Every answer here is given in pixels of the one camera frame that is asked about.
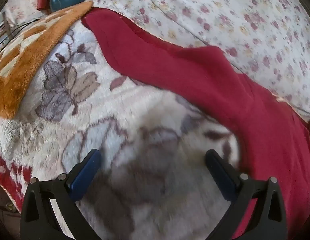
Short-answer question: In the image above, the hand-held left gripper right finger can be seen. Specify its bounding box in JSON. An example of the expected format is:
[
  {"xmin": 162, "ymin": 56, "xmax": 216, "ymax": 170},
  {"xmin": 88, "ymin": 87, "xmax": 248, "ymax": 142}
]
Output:
[{"xmin": 204, "ymin": 149, "xmax": 288, "ymax": 240}]

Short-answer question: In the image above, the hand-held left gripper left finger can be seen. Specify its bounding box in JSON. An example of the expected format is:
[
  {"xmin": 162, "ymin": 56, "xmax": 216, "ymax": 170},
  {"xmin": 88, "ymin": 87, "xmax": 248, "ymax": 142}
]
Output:
[{"xmin": 20, "ymin": 149, "xmax": 103, "ymax": 240}]

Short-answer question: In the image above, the red fleece garment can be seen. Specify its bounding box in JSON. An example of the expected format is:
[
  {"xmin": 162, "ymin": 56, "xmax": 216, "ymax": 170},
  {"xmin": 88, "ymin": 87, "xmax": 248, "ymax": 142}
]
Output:
[{"xmin": 81, "ymin": 7, "xmax": 310, "ymax": 240}]

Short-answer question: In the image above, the floral plush blanket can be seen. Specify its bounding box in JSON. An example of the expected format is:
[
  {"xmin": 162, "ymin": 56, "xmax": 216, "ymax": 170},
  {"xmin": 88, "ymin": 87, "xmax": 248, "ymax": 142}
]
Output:
[{"xmin": 0, "ymin": 21, "xmax": 246, "ymax": 240}]

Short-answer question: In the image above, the orange patterned plush towel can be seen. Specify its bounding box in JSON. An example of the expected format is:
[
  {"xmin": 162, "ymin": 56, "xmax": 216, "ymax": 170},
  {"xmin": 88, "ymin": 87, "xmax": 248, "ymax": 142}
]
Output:
[{"xmin": 0, "ymin": 1, "xmax": 94, "ymax": 119}]

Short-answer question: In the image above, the floral bed sheet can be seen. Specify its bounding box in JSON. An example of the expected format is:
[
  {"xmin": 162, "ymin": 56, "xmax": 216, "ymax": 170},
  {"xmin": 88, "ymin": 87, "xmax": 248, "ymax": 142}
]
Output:
[{"xmin": 87, "ymin": 0, "xmax": 310, "ymax": 120}]

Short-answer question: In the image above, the floral pillow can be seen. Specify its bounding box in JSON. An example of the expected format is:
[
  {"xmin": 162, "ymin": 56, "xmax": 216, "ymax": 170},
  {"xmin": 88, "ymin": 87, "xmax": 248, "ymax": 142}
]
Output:
[{"xmin": 5, "ymin": 0, "xmax": 53, "ymax": 28}]

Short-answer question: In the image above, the black cable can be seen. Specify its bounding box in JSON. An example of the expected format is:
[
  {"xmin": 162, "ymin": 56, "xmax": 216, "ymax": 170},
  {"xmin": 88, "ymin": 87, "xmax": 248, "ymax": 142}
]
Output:
[{"xmin": 0, "ymin": 17, "xmax": 45, "ymax": 53}]

